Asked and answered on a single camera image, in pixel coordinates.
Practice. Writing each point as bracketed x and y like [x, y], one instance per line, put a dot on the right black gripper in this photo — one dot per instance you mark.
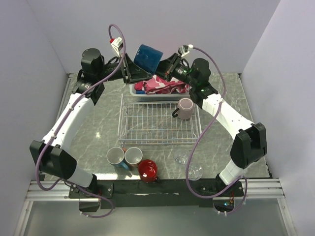
[163, 70]

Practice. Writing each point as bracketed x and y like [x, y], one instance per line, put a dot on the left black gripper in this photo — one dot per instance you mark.
[133, 73]

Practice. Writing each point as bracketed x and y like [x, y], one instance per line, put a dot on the dark blue mug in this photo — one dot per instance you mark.
[147, 58]

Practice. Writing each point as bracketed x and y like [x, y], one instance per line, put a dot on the mauve purple mug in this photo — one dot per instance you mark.
[184, 109]

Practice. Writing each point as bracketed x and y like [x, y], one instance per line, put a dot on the salmon pink mug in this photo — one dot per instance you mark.
[133, 157]

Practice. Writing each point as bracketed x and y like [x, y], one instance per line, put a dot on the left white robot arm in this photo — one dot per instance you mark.
[51, 154]

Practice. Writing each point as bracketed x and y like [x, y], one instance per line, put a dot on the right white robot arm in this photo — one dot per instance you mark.
[249, 138]

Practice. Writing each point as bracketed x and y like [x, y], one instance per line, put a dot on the pink camouflage cloth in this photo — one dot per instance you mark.
[157, 85]

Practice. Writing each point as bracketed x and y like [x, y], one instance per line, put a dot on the white plastic basket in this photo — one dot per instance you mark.
[137, 92]

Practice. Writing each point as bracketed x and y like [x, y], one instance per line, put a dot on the light blue mug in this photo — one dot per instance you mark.
[116, 157]

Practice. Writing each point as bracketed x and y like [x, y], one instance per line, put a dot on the clear glass cup far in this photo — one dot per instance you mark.
[181, 158]

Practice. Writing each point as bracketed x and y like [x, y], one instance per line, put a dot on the clear glass cup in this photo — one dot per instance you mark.
[181, 158]
[194, 173]

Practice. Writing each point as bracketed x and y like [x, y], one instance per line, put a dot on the red mug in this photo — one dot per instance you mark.
[148, 171]

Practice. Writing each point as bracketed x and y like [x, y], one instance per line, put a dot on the clear glass cup near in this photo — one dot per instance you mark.
[194, 173]

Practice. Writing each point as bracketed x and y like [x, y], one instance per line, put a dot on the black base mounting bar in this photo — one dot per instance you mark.
[166, 192]

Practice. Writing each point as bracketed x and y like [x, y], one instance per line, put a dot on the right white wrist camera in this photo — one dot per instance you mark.
[185, 49]

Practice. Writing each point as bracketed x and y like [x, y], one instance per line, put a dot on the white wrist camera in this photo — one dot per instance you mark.
[185, 49]
[117, 45]

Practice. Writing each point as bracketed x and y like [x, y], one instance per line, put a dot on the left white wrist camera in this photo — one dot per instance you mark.
[117, 45]

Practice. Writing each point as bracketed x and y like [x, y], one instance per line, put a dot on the white wire dish rack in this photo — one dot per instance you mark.
[146, 120]

